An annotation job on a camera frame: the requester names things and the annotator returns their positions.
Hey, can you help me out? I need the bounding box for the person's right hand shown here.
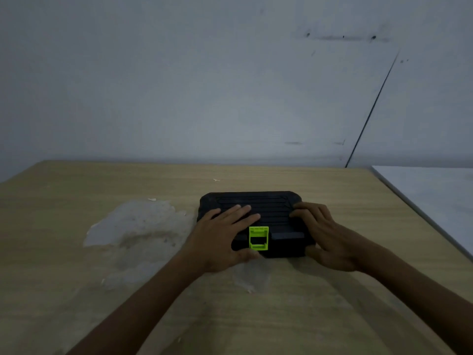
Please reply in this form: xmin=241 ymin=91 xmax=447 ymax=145
xmin=290 ymin=202 xmax=366 ymax=273

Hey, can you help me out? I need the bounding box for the person's left hand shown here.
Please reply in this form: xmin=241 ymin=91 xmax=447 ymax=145
xmin=184 ymin=205 xmax=264 ymax=274

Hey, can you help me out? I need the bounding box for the black plastic tool case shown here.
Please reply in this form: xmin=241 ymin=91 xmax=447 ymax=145
xmin=197 ymin=191 xmax=316 ymax=259

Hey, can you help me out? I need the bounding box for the person's left forearm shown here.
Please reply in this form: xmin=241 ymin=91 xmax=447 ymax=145
xmin=66 ymin=251 xmax=207 ymax=355

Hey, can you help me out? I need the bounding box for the person's right forearm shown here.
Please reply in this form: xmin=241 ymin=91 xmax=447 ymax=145
xmin=355 ymin=241 xmax=473 ymax=355

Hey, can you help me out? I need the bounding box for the green case latch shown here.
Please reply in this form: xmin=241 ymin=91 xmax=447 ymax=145
xmin=248 ymin=226 xmax=270 ymax=252

